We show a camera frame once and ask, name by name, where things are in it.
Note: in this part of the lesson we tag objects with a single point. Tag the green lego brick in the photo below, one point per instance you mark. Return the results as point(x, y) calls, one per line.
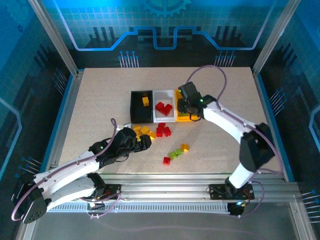
point(184, 114)
point(172, 155)
point(178, 151)

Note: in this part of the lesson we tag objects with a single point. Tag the white plastic bin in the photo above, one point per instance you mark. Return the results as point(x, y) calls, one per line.
point(162, 96)

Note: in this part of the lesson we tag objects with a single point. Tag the aluminium frame post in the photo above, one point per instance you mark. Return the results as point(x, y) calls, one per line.
point(275, 37)
point(52, 37)

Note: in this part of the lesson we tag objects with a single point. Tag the black connector box with lights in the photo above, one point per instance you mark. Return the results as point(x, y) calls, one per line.
point(236, 208)

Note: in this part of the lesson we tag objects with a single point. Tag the yellow plastic bin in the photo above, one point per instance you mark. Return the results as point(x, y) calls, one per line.
point(182, 119)

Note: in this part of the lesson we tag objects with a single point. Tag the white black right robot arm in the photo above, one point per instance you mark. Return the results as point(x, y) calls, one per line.
point(225, 120)

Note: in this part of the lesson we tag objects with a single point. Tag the red lego brick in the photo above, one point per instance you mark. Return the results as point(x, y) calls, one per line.
point(167, 131)
point(161, 125)
point(165, 112)
point(166, 160)
point(169, 107)
point(159, 131)
point(160, 106)

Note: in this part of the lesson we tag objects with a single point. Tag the black plastic bin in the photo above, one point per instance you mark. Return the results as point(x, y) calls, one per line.
point(137, 110)

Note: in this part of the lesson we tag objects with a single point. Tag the aluminium side rail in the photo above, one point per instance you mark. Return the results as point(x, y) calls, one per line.
point(272, 120)
point(63, 117)

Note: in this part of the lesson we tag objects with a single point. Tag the aluminium front rail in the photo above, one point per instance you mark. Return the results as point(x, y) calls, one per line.
point(165, 186)

